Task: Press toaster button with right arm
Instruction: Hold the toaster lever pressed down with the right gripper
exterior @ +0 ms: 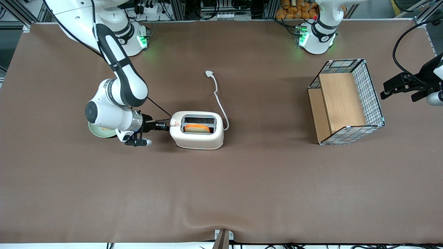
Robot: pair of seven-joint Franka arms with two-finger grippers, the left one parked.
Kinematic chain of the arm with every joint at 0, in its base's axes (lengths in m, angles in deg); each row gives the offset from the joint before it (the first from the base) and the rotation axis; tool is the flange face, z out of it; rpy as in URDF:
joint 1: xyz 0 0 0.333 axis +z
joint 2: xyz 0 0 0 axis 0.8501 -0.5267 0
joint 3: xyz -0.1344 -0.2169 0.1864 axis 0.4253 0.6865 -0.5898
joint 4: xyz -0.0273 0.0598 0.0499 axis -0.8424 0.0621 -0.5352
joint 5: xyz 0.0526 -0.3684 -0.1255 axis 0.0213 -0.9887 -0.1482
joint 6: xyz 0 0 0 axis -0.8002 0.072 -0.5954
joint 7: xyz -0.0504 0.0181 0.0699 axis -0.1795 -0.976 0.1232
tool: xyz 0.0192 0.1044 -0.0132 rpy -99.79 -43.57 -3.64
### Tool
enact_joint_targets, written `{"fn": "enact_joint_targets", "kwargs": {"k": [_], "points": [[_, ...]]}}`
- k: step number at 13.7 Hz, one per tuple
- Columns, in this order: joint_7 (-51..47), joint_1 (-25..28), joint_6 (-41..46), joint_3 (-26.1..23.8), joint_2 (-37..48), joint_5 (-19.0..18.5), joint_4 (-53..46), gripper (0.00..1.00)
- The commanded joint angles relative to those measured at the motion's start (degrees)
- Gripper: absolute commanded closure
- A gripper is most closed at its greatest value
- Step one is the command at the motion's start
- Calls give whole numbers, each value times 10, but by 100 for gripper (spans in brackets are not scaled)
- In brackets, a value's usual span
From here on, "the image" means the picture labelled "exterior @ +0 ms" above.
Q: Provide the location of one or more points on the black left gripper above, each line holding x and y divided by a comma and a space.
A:
426, 74

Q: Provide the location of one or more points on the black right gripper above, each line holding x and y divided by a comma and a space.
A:
147, 126

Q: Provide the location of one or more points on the white toaster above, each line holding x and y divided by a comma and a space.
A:
195, 140

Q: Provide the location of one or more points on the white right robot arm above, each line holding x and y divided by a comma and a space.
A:
124, 76

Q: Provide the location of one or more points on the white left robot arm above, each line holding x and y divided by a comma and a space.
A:
320, 34

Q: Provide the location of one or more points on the toast slice with orange crust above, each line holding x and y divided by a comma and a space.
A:
197, 129

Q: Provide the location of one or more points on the wooden step shelf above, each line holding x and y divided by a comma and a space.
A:
341, 100

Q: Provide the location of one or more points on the pale green plate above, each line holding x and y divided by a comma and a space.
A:
100, 132

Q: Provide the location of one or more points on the white power strip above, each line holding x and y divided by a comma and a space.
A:
149, 7

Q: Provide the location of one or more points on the pile of orange bread rolls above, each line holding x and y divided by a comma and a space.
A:
294, 9

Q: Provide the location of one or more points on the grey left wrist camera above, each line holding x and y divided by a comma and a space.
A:
434, 98

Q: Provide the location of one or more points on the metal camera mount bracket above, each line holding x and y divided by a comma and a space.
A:
223, 238

